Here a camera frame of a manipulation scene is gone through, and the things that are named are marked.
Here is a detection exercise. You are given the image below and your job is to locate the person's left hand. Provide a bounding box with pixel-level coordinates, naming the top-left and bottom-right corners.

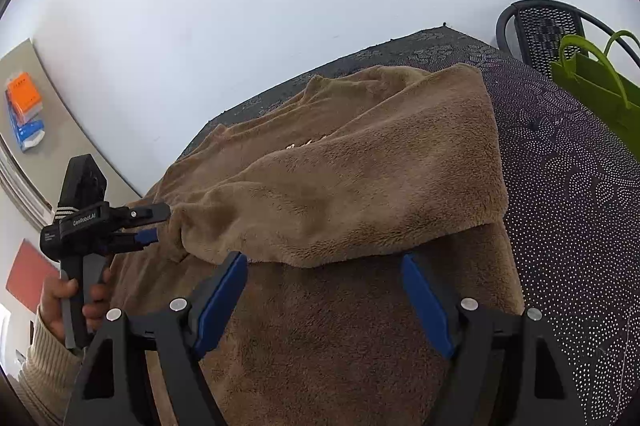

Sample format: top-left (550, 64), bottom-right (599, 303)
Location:
top-left (39, 270), bottom-right (112, 339)

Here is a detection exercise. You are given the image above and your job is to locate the person's left forearm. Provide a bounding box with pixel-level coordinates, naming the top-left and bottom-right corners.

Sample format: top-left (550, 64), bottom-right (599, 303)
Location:
top-left (17, 306), bottom-right (83, 426)

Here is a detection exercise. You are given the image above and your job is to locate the green felt bag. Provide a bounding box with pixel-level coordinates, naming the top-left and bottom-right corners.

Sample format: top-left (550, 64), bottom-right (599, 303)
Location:
top-left (550, 30), bottom-right (640, 147)

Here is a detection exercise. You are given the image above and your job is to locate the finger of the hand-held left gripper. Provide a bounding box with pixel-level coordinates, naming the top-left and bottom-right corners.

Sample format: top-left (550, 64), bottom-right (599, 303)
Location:
top-left (107, 228), bottom-right (160, 253)
top-left (122, 203), bottom-right (171, 223)

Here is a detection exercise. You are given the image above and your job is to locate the black mesh chair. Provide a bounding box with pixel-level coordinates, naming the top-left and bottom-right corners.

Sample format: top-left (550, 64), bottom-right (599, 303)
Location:
top-left (495, 0), bottom-right (640, 72)

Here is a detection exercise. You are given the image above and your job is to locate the red foam tile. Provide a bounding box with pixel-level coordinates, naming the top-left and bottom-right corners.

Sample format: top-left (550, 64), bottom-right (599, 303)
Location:
top-left (5, 238), bottom-right (61, 314)

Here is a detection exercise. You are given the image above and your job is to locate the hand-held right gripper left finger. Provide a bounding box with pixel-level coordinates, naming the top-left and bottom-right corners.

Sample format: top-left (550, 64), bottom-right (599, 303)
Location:
top-left (62, 250), bottom-right (249, 426)

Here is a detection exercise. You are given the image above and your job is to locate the brown fleece garment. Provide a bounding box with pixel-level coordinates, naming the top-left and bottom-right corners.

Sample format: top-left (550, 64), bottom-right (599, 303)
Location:
top-left (107, 63), bottom-right (526, 426)

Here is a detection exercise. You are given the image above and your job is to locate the black dotted blanket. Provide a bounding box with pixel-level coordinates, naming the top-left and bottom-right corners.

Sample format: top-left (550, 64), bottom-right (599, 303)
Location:
top-left (177, 25), bottom-right (640, 426)

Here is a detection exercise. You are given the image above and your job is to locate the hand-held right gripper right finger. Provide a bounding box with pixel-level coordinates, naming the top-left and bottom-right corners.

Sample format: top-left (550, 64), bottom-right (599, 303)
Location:
top-left (401, 252), bottom-right (586, 426)

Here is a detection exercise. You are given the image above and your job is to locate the orange box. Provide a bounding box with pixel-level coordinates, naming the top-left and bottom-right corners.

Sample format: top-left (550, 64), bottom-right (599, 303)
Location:
top-left (6, 73), bottom-right (43, 116)

